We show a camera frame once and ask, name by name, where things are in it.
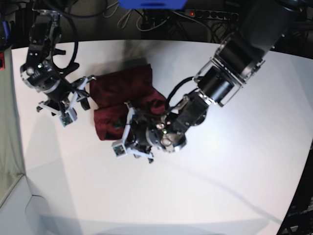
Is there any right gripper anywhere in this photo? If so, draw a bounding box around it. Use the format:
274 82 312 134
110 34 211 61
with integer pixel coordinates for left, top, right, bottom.
36 75 96 120

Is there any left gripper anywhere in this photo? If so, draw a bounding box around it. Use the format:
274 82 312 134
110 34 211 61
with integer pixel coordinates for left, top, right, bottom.
112 101 154 164

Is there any dark red t-shirt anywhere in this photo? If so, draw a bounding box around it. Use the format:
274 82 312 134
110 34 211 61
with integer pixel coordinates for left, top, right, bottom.
89 64 165 141

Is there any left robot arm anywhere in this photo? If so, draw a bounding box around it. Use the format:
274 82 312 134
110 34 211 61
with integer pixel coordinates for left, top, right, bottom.
112 0 303 163

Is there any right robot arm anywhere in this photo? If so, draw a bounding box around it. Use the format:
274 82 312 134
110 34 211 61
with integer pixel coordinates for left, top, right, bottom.
20 0 96 126

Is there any red and black device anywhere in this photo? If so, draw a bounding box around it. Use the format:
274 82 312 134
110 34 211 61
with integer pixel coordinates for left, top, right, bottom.
0 52 5 70

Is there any grey fabric side panel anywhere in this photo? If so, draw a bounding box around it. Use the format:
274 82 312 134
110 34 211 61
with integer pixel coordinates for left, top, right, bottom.
0 48 25 205

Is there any blue box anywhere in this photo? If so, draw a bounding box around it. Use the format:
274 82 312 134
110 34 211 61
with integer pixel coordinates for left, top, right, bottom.
118 0 187 10

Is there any black power strip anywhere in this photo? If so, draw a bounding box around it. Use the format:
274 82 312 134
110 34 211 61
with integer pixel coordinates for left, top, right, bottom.
184 9 239 22

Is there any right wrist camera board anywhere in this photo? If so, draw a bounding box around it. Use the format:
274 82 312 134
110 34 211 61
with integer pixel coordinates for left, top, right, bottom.
59 113 77 127

